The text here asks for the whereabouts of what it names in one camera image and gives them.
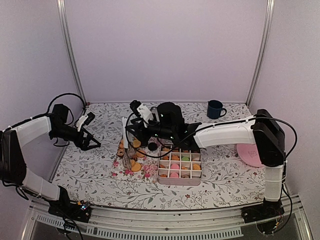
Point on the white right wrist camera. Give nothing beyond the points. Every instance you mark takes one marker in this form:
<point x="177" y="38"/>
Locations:
<point x="142" y="111"/>

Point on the left aluminium frame post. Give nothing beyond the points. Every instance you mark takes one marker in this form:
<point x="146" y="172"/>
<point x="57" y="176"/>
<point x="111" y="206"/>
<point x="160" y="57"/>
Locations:
<point x="61" y="7"/>

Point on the pink sandwich cookie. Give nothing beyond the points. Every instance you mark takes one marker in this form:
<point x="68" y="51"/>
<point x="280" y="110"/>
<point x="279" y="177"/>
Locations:
<point x="174" y="166"/>
<point x="174" y="175"/>

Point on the front aluminium rail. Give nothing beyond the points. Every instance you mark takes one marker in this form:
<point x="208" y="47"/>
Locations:
<point x="110" y="223"/>

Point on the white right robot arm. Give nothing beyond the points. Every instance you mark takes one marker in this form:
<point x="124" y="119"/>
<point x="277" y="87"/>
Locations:
<point x="260" y="133"/>

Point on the dark blue mug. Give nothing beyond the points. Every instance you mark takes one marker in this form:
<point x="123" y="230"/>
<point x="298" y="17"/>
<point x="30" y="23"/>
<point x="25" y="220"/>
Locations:
<point x="215" y="109"/>

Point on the pink plate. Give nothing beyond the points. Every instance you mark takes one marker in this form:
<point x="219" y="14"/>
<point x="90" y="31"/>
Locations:
<point x="248" y="153"/>

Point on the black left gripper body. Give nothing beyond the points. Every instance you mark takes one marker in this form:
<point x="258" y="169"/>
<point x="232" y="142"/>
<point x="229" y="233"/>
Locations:
<point x="62" y="133"/>

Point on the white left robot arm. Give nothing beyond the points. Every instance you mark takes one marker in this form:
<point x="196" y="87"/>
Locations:
<point x="19" y="156"/>

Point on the pink divided cookie tin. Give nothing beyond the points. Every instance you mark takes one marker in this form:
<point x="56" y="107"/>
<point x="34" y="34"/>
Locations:
<point x="190" y="172"/>

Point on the floral rectangular tray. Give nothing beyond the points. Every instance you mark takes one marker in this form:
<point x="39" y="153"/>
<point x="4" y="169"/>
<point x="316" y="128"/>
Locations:
<point x="142" y="169"/>

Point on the green sandwich cookie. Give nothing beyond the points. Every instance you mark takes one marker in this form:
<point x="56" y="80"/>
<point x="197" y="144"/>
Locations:
<point x="185" y="158"/>

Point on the black sandwich cookie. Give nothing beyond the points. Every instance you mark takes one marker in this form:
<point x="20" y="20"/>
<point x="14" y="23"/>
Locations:
<point x="152" y="146"/>

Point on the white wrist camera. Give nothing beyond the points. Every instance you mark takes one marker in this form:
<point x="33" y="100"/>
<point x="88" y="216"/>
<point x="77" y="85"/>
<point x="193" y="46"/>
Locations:
<point x="84" y="120"/>
<point x="142" y="111"/>

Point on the right aluminium frame post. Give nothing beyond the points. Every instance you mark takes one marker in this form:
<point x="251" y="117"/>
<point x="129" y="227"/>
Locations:
<point x="267" y="25"/>

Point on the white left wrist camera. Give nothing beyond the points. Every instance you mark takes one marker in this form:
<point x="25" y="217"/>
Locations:
<point x="84" y="120"/>

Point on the aluminium frame post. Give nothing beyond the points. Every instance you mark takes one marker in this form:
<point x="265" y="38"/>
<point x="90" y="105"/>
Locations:
<point x="61" y="7"/>
<point x="267" y="25"/>

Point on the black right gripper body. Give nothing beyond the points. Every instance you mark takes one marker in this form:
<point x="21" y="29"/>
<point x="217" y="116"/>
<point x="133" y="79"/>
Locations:
<point x="165" y="133"/>

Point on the silver white tongs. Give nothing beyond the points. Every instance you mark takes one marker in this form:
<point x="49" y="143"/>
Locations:
<point x="126" y="161"/>

